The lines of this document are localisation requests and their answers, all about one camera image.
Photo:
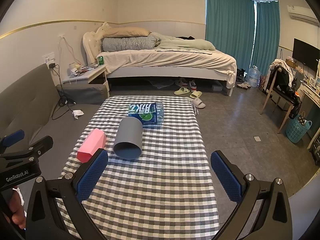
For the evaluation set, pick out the pink plastic cup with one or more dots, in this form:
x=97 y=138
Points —
x=95 y=140

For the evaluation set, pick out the teal curtain right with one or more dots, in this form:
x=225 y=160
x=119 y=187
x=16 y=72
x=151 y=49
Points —
x=267 y=35

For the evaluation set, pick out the green slipper right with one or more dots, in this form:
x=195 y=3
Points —
x=195 y=94

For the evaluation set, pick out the shoes under bed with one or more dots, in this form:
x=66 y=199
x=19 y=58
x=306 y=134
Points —
x=182 y=82

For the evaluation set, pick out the pale green duvet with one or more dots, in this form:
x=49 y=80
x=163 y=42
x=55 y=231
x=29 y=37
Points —
x=177 y=44

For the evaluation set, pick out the teal laundry basket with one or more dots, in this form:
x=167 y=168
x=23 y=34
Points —
x=297 y=128

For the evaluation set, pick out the grey plastic cup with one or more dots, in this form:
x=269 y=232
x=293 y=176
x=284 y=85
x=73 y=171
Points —
x=128 y=142

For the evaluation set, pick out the beige pillow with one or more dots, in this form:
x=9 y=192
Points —
x=126 y=32

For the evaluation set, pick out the teal curtain left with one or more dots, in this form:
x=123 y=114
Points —
x=230 y=26

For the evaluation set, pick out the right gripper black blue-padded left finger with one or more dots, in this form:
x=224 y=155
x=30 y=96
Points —
x=44 y=220

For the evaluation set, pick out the black television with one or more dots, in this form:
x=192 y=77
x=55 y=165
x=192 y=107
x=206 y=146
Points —
x=306 y=54

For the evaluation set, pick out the paper scrap on floor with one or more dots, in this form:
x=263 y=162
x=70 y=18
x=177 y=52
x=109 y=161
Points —
x=257 y=138

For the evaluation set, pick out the white bed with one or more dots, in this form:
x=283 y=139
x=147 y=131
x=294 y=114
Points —
x=211 y=65

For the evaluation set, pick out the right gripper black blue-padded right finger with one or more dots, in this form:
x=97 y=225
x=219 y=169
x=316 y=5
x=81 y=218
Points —
x=273 y=220

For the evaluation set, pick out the white sneakers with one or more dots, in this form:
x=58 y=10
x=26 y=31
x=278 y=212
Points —
x=243 y=85

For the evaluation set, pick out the person's hand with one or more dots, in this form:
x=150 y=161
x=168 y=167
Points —
x=17 y=209

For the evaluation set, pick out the green can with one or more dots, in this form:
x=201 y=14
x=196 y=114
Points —
x=100 y=60

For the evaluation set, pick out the teal curtain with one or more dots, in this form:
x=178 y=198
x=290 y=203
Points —
x=267 y=35
x=230 y=26

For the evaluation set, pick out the white crumpled tissue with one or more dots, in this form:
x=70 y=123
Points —
x=77 y=113

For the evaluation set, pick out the white wall socket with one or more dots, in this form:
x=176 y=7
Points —
x=49 y=58

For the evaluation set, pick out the white desk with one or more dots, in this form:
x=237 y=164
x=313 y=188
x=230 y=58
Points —
x=310 y=104

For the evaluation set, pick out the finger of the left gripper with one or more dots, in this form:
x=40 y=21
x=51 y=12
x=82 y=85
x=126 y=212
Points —
x=11 y=139
x=34 y=151

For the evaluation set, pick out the white air conditioner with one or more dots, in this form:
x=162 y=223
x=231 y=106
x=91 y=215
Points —
x=302 y=14

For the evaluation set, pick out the checkered pillow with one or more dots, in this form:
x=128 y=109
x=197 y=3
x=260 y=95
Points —
x=130 y=43

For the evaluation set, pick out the white slipper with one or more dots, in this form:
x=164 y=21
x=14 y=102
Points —
x=197 y=102

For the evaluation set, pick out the grey sofa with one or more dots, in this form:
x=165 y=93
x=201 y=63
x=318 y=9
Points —
x=34 y=104

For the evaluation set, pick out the white bedside table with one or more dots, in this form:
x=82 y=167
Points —
x=96 y=75

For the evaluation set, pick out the wooden chair with clothes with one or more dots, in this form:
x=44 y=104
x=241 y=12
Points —
x=282 y=82

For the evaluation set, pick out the large water jug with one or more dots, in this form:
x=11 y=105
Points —
x=253 y=76

